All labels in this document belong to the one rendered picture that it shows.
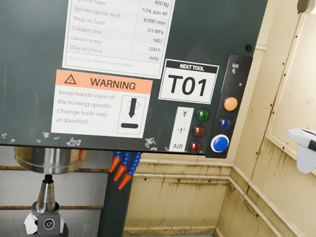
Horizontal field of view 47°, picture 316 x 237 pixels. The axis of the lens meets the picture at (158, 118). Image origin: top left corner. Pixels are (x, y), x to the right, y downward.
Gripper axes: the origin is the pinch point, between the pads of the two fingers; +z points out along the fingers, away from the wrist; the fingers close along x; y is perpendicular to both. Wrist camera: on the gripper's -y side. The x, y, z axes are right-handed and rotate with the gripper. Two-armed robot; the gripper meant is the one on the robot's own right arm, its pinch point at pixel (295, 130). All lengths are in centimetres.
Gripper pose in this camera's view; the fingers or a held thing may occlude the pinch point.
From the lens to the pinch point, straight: 61.9
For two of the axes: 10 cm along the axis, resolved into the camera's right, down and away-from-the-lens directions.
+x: 6.9, -1.1, 7.1
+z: -7.0, -3.5, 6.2
